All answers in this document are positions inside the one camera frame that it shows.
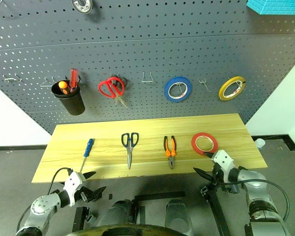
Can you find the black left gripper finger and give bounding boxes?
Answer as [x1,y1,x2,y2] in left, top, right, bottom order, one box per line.
[82,171,97,181]
[88,186,107,203]

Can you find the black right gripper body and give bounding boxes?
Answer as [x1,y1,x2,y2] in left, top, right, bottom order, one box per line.
[210,164,225,188]

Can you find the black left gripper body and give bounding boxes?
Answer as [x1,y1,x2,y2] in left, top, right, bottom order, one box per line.
[73,186,90,204]

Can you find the red tape roll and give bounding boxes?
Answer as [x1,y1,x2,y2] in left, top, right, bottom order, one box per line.
[191,132,218,156]

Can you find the blue handled screwdriver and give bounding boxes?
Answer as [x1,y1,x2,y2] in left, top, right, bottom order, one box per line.
[79,138,95,174]

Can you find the orange black pliers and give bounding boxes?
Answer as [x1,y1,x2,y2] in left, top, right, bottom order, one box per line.
[163,135,177,170]

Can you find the blue handled scissors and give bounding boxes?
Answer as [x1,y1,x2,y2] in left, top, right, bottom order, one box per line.
[121,132,140,170]

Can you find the grey metal pegboard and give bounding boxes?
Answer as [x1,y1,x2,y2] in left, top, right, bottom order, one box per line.
[0,0,295,135]

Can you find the yellow tape roll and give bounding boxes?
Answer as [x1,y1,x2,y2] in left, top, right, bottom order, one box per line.
[218,76,247,101]

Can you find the black plastic cup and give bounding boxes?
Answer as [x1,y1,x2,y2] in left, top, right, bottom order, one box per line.
[51,80,86,116]

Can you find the blue tape roll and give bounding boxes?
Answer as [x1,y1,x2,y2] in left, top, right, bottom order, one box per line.
[163,76,193,103]

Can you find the teal foam block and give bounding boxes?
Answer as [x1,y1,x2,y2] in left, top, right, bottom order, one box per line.
[246,0,295,16]

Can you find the grey tape roll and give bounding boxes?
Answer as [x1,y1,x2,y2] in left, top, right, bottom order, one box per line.
[71,0,93,15]

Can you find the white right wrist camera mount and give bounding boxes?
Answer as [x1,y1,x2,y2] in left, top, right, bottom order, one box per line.
[212,149,234,173]

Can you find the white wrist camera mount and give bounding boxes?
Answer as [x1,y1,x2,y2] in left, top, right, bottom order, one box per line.
[212,149,234,173]
[63,171,84,201]

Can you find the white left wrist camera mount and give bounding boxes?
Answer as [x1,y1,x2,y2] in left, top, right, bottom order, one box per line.
[63,171,84,201]

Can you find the black metal table frame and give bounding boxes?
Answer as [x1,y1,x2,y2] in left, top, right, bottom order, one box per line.
[72,183,231,236]

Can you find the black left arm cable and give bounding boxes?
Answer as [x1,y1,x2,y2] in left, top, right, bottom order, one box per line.
[47,167,74,196]

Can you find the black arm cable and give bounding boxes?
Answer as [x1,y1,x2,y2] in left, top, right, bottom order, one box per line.
[220,178,290,222]
[47,167,74,196]

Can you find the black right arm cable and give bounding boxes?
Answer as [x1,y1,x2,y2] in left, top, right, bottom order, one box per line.
[220,178,290,222]

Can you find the red handled scissors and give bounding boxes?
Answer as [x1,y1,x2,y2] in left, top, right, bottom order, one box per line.
[98,76,128,109]

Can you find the orange handled screwdriver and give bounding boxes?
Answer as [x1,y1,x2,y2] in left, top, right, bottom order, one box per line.
[58,80,69,95]

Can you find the silver wire loop holder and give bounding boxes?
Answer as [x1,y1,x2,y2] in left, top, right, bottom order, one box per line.
[40,76,55,88]
[141,71,154,83]

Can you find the red handled screwdriver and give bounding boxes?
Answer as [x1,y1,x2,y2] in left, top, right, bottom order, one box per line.
[69,68,79,93]

